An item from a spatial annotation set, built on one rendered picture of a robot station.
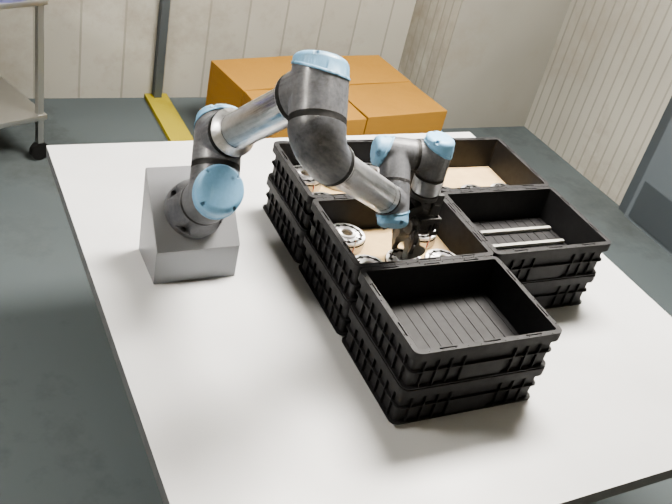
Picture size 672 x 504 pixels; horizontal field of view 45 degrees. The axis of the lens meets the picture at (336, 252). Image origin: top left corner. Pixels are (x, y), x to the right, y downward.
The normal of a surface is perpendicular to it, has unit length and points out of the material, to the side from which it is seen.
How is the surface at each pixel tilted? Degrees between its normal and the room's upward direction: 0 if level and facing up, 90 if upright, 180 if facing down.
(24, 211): 0
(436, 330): 0
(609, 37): 90
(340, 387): 0
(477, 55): 90
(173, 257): 90
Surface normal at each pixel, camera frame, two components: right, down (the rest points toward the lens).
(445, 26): -0.89, 0.09
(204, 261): 0.41, 0.59
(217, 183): 0.43, -0.03
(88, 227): 0.20, -0.80
